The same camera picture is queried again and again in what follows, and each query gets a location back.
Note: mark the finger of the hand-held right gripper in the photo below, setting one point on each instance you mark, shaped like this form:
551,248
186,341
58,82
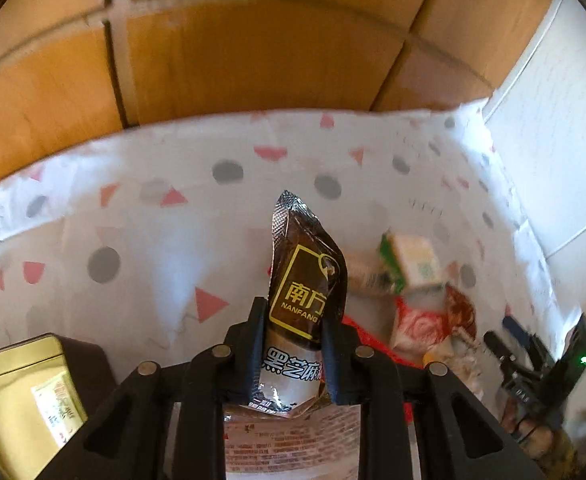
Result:
518,327
503,352

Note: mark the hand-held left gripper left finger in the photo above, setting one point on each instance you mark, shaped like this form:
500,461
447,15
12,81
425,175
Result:
245,355

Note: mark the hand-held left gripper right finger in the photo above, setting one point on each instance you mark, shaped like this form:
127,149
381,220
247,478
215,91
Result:
340,360

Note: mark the brown sachet with yellow print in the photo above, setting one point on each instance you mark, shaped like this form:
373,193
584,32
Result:
303,280

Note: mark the white packet with red text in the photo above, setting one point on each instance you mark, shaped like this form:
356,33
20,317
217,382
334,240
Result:
293,445

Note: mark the gold metal tin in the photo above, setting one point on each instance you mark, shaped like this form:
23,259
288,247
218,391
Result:
8,400

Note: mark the person's right forearm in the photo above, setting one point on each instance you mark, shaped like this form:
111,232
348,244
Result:
563,455

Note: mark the person's right hand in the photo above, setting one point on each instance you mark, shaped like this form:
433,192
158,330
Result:
533,437

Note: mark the flat red packet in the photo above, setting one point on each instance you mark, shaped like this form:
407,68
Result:
373,340

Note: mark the crumpled clear wrapper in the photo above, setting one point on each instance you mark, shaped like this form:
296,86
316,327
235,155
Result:
465,365

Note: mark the brown and red snack packet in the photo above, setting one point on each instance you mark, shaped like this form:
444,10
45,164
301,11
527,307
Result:
460,312

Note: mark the red and white snack packet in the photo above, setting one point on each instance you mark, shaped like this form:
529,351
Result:
418,327

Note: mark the beige snack packet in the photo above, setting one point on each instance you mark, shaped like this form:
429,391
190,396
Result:
365,275

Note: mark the green and white snack packet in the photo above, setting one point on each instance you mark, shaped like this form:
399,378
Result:
413,260

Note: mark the white tablecloth with dots and triangles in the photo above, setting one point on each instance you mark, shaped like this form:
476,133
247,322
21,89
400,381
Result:
138,240

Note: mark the wooden cabinet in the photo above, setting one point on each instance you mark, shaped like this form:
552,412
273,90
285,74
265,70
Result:
253,45

